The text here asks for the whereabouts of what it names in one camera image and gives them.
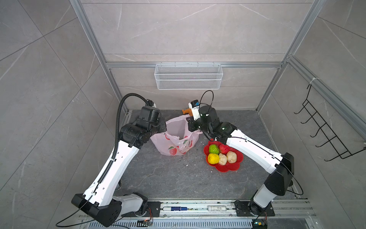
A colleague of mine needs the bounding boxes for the green fake fruit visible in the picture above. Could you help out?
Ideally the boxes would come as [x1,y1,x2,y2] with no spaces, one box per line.
[208,144,221,155]

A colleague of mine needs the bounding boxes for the pink plastic bag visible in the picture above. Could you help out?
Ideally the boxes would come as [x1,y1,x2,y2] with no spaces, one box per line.
[150,114,202,156]

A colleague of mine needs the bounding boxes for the beige fake bun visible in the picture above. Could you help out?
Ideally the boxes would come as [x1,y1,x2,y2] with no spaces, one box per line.
[226,151,237,164]
[218,153,227,166]

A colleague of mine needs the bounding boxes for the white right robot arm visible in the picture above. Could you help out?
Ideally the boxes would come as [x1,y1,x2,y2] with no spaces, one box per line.
[187,100,294,216]

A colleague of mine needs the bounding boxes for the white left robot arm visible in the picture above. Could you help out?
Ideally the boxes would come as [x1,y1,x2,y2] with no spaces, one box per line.
[71,100,166,227]

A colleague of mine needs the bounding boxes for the orange toy fruit with loop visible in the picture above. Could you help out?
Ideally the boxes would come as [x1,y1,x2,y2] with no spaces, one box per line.
[182,108,193,116]

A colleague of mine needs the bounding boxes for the blue marker pen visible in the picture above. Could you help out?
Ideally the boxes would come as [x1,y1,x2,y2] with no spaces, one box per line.
[170,207,188,211]

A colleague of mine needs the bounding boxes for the black corrugated cable hose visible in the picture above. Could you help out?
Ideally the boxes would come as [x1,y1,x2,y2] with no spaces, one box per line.
[97,93,152,184]

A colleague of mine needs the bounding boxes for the white wire mesh basket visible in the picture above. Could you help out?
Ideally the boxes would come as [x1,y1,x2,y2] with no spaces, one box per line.
[154,64,224,90]

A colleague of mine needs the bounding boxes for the white tube on rail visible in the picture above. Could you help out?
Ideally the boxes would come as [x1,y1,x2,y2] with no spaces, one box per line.
[207,205,227,212]

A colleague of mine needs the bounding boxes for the black wire hook rack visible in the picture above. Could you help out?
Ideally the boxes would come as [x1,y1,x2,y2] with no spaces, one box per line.
[294,84,366,162]

